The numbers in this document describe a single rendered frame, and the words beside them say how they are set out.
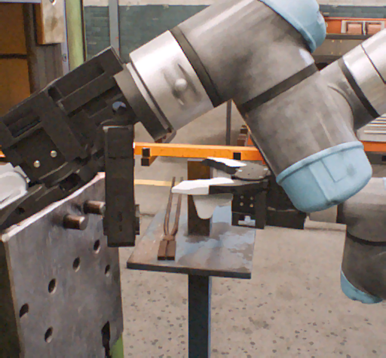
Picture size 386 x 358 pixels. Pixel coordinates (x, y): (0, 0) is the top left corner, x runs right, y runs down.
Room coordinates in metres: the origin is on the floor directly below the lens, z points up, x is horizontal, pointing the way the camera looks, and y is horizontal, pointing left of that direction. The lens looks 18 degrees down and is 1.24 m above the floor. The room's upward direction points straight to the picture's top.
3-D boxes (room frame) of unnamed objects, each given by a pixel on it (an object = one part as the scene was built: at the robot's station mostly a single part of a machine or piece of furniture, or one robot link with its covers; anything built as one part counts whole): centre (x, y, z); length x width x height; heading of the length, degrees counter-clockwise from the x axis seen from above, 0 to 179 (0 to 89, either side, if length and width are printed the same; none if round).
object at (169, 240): (1.31, 0.06, 0.69); 0.60 x 0.04 x 0.01; 179
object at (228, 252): (1.18, -0.02, 0.67); 0.40 x 0.30 x 0.02; 171
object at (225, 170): (0.78, -0.05, 0.97); 0.09 x 0.03 x 0.06; 36
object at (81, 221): (0.82, 0.23, 0.87); 0.04 x 0.03 x 0.03; 72
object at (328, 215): (0.67, -0.20, 0.98); 0.08 x 0.05 x 0.08; 162
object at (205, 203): (0.67, -0.01, 0.97); 0.09 x 0.03 x 0.06; 108
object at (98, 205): (0.89, 0.20, 0.87); 0.04 x 0.03 x 0.03; 72
